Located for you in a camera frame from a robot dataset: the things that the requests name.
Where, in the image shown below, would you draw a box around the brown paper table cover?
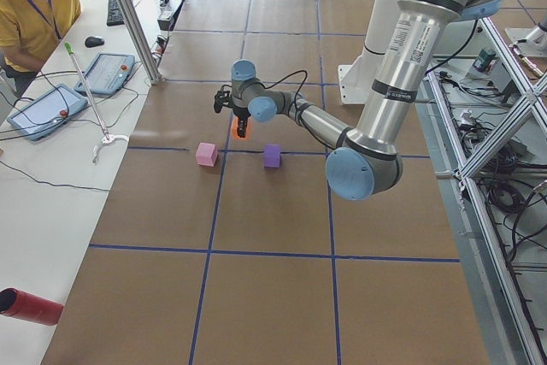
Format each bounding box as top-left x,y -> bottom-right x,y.
40,0 -> 492,365

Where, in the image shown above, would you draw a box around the black computer mouse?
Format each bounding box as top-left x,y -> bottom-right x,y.
85,36 -> 104,48

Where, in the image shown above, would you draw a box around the black keyboard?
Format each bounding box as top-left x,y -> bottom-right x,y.
106,0 -> 125,26

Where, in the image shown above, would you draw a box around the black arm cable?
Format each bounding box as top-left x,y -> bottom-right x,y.
262,69 -> 309,127

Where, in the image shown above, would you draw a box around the aluminium frame post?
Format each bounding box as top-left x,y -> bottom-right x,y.
116,0 -> 162,85

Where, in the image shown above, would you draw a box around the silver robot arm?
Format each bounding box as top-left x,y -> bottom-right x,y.
214,0 -> 502,200

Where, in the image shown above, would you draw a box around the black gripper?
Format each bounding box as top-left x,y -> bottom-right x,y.
232,104 -> 250,137

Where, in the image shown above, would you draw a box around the pink foam block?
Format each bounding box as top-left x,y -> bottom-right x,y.
195,142 -> 218,167

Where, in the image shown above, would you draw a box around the far blue teach pendant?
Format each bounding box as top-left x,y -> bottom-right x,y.
84,52 -> 136,97

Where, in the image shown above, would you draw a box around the person in yellow shirt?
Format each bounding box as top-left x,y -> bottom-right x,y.
1,0 -> 81,97

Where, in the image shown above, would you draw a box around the red cylinder bottle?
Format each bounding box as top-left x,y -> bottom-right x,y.
1,288 -> 64,326

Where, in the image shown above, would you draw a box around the blue teach pendant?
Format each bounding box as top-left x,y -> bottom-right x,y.
7,84 -> 88,141
84,52 -> 136,97

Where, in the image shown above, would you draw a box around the purple foam block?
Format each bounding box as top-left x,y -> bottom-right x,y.
263,144 -> 281,168

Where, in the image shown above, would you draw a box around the orange foam block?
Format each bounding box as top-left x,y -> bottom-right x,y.
231,116 -> 253,140

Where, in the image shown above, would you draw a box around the reacher grabber stick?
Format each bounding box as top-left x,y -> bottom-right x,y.
64,42 -> 129,164

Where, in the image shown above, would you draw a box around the near blue teach pendant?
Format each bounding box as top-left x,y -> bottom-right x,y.
7,84 -> 88,141

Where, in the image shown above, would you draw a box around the blue tape grid lines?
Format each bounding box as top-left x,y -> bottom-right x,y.
89,0 -> 461,365

